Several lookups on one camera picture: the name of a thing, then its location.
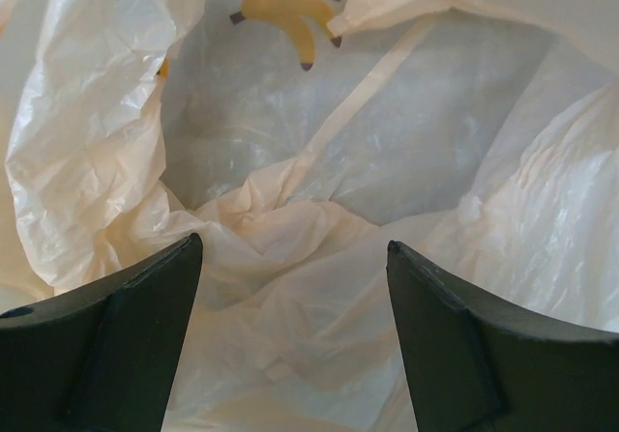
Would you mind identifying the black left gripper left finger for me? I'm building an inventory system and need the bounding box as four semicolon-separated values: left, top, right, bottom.
1;234;202;431

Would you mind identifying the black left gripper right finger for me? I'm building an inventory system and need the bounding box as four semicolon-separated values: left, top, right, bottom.
387;241;618;431

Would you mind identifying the orange translucent plastic bag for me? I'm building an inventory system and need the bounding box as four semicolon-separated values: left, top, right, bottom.
1;0;618;431

